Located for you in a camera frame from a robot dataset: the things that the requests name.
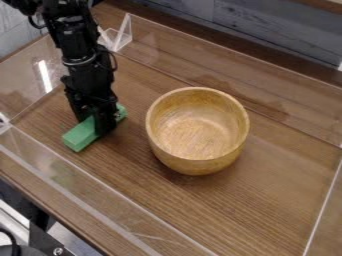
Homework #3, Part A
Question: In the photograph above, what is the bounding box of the brown wooden bowl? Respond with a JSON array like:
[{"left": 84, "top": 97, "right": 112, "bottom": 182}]
[{"left": 145, "top": 87, "right": 249, "bottom": 176}]

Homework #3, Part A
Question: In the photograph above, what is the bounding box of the black metal mount with bolt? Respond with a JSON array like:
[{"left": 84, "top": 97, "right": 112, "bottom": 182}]
[{"left": 28, "top": 229, "right": 74, "bottom": 256}]

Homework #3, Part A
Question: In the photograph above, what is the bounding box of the green rectangular block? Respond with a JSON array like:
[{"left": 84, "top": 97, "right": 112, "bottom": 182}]
[{"left": 61, "top": 103, "right": 128, "bottom": 152}]

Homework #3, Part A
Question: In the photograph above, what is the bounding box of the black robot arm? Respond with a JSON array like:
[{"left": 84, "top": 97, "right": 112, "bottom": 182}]
[{"left": 1, "top": 0, "right": 118, "bottom": 136}]

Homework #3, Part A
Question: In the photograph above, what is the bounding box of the clear acrylic tray wall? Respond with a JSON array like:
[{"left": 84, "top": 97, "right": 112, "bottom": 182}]
[{"left": 0, "top": 16, "right": 342, "bottom": 256}]

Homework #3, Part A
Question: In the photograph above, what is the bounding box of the black cable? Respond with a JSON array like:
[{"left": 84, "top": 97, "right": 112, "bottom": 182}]
[{"left": 0, "top": 226, "right": 18, "bottom": 256}]

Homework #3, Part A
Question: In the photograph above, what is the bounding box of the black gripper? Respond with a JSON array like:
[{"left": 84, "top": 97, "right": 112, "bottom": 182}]
[{"left": 61, "top": 54, "right": 117, "bottom": 136}]

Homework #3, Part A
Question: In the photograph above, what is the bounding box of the clear acrylic corner bracket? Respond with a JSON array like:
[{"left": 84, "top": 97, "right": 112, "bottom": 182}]
[{"left": 97, "top": 14, "right": 132, "bottom": 52}]

